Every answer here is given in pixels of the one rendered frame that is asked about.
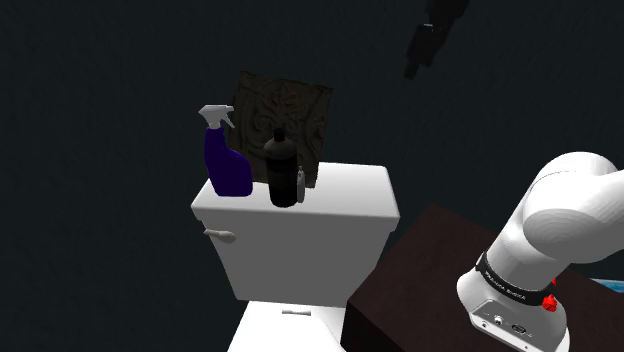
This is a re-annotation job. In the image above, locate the blue spray bottle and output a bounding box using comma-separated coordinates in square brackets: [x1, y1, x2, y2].
[197, 104, 254, 198]

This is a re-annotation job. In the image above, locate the white toilet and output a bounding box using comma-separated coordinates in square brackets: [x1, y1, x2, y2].
[189, 161, 401, 352]

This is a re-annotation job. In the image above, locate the dark embossed square panel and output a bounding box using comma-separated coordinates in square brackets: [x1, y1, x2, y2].
[225, 70, 335, 189]

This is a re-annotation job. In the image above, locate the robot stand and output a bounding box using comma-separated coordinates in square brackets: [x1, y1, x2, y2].
[340, 203, 624, 352]

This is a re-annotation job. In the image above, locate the black bottle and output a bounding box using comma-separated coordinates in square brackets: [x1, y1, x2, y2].
[263, 127, 300, 209]

